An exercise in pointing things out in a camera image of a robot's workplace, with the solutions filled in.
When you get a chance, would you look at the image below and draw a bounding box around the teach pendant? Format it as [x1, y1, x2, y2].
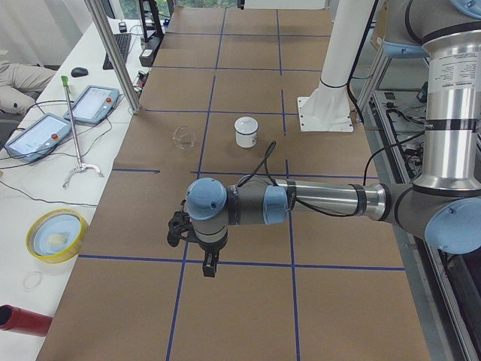
[5, 113, 71, 163]
[71, 85, 119, 126]

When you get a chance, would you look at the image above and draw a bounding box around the metal reacher grabber tool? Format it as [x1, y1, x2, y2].
[61, 75, 104, 189]

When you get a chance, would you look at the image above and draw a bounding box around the aluminium frame post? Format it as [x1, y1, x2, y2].
[84, 0, 141, 114]

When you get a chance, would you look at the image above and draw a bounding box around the seated person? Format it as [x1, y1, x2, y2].
[1, 59, 56, 116]

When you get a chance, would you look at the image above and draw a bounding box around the yellow tape roll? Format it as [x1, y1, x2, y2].
[26, 208, 89, 264]

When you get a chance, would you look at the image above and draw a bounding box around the black computer mouse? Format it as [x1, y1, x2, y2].
[71, 67, 89, 77]

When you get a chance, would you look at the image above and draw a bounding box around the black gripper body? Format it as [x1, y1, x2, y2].
[198, 240, 227, 268]

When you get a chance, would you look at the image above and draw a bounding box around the red bottle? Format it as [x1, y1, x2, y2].
[1, 305, 53, 337]

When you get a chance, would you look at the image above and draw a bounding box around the clear glass funnel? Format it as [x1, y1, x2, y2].
[173, 126, 197, 150]

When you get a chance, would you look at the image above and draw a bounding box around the black keyboard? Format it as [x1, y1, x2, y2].
[101, 32, 133, 71]

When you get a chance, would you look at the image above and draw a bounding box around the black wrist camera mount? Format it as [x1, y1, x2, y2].
[167, 211, 198, 247]

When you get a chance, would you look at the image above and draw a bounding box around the near teach pendant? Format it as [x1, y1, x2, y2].
[5, 113, 71, 163]

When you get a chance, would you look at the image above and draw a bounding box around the white enamel mug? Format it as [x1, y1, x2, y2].
[234, 117, 259, 148]

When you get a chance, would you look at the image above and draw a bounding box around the far teach pendant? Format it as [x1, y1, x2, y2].
[71, 85, 119, 126]

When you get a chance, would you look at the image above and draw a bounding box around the white camera pedestal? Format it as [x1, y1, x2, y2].
[298, 0, 377, 132]

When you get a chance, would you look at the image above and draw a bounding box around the black box device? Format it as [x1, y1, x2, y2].
[139, 37, 162, 68]

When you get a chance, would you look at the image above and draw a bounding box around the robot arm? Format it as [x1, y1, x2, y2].
[168, 1, 480, 277]

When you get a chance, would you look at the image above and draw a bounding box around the white ceramic lid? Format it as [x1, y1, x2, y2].
[234, 117, 258, 134]

